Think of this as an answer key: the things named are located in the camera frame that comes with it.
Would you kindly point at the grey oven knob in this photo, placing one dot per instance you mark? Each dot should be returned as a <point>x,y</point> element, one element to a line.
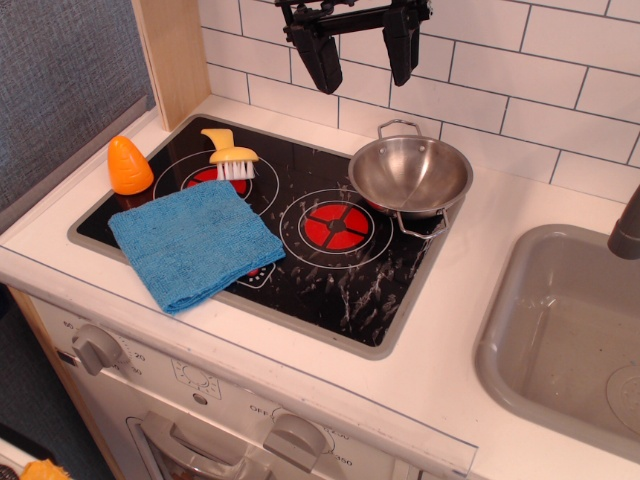
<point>96,349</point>
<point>296,440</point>

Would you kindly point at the grey faucet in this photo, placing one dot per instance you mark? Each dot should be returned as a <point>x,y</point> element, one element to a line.
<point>624,240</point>

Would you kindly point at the left grey oven knob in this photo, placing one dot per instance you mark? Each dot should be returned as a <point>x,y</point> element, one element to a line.
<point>96,349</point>

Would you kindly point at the right grey oven knob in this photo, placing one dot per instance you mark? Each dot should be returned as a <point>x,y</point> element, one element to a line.
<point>296,440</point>

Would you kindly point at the black toy stove top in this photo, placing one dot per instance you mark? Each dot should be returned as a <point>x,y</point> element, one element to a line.
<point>350,276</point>

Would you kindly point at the small steel pot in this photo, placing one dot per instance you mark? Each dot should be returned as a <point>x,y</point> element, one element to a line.
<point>410,177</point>

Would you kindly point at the yellow dish brush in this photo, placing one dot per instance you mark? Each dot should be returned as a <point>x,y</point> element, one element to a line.
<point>232,162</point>

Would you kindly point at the orange plastic carrot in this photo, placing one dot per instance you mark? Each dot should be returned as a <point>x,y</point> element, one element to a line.
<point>129,171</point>

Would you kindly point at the white toy oven front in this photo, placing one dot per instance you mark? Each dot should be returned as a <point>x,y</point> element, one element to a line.
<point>161,418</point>

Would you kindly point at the blue towel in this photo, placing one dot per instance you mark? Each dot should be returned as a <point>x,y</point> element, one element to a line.
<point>190,245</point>

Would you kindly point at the orange object bottom left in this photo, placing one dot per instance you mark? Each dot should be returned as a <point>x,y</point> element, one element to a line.
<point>44,470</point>

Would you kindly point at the grey sink basin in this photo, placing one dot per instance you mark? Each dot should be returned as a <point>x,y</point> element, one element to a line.
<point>561,343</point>

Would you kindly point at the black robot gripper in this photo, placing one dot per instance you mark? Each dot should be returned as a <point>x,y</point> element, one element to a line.
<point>310,25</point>

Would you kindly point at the wooden side post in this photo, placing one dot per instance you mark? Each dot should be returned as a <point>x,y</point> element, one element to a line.
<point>173,46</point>

